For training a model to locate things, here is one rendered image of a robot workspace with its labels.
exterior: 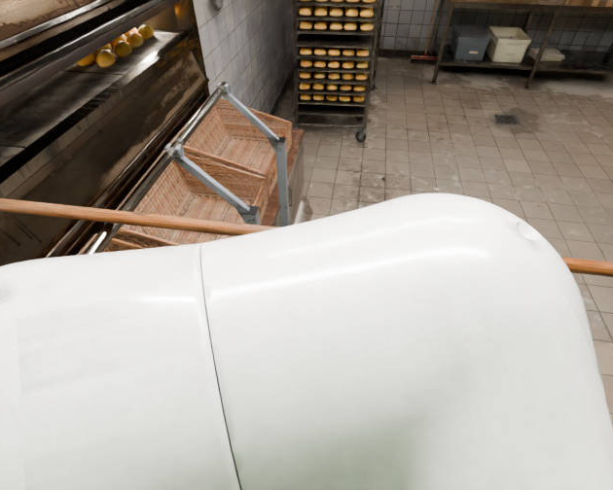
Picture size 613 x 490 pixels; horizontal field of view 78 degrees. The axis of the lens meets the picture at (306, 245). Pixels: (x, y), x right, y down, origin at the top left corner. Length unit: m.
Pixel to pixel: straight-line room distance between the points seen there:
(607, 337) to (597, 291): 0.34
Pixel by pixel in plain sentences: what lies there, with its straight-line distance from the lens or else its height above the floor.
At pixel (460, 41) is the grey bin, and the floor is 0.43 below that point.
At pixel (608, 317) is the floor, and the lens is 2.72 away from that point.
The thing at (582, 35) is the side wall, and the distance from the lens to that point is 6.26.
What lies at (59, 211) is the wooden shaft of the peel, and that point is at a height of 1.21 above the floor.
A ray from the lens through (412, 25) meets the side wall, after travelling 5.73.
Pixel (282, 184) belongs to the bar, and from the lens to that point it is 1.77.
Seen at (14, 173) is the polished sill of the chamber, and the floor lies 1.18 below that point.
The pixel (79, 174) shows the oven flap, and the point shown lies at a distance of 1.51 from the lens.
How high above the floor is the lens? 1.75
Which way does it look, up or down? 44 degrees down
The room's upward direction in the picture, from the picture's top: straight up
